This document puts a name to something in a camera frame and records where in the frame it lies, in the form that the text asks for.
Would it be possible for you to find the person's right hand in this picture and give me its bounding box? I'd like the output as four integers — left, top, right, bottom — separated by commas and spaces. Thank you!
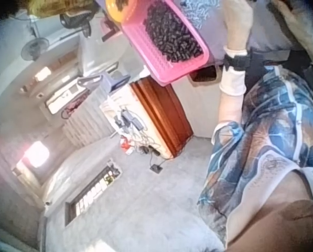
266, 0, 313, 65

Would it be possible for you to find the person's left hand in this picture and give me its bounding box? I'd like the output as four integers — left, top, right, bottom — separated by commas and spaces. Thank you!
221, 0, 254, 51

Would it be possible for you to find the black wrist band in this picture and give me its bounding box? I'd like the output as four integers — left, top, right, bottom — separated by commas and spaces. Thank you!
222, 51, 267, 72

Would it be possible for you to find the blue patterned cloth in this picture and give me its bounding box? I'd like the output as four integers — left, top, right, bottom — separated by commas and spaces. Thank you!
179, 0, 223, 31

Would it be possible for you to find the pile of small black pieces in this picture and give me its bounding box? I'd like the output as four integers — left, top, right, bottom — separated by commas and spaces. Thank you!
144, 2, 204, 64

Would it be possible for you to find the pink plastic basket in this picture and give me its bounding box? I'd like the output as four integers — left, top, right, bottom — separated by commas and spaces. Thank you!
121, 0, 211, 87

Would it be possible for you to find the brown wooden cabinet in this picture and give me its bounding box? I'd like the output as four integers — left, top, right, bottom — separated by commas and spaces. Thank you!
129, 77, 195, 160

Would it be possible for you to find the orange plastic bowl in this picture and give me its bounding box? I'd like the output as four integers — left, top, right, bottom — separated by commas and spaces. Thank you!
105, 0, 139, 24

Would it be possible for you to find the black fan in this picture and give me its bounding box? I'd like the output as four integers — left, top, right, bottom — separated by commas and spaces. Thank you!
59, 7, 92, 39

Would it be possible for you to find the red and white packet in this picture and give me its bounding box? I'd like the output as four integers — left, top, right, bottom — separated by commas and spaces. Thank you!
119, 135, 135, 156

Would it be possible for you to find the small black square plug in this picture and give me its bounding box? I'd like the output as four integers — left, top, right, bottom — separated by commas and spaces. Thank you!
149, 163, 164, 174

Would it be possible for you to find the white ribbed panel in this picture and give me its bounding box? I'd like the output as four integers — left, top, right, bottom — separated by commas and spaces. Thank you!
63, 88, 115, 148

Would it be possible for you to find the olive cloth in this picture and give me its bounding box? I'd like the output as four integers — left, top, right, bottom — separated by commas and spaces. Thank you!
27, 0, 101, 17

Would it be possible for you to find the grey fan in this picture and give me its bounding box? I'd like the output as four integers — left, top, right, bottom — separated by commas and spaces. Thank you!
20, 37, 50, 62

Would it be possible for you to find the tangle of cables and chargers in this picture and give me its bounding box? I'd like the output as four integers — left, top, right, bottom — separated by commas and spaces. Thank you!
113, 104, 168, 159

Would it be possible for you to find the purple plastic handle piece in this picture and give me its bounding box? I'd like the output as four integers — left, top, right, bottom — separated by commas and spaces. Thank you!
76, 72, 131, 93

